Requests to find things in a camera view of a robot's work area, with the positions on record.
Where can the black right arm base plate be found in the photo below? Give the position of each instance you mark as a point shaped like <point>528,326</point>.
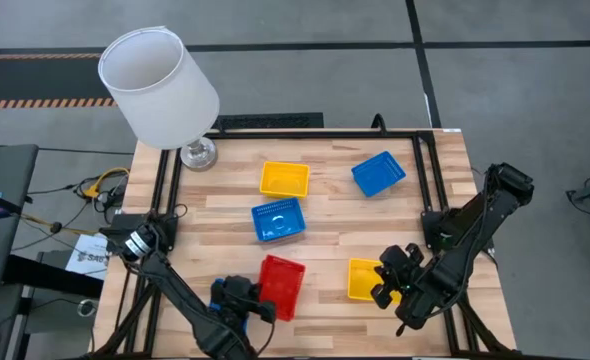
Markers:
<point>432,225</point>

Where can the black floor vent grille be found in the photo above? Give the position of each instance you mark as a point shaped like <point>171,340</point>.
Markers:
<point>267,121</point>

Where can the white printed paper sheet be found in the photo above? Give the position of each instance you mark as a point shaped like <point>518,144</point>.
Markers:
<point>92,255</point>

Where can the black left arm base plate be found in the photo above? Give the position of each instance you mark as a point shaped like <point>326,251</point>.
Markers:
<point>120,222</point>

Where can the white shade table lamp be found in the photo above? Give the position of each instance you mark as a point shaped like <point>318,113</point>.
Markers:
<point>160,95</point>

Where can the small white label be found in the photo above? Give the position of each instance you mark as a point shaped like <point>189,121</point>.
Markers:
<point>453,130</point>

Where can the yellow plastic mesh basket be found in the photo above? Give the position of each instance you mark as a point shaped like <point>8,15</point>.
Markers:
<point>284,179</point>
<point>361,280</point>

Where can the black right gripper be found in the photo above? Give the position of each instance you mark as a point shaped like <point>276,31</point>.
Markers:
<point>407,270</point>

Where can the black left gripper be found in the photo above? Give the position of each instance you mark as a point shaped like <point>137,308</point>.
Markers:
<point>235,297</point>

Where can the black aluminium table frame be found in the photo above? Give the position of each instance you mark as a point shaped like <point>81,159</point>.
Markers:
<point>300,135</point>

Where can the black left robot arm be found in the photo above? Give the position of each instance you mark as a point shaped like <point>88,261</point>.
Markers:
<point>175,285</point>

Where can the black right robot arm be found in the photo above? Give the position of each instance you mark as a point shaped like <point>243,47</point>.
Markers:
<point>475,235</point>

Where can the red plastic mesh basket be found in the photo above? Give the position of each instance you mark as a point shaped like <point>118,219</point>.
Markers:
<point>282,285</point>

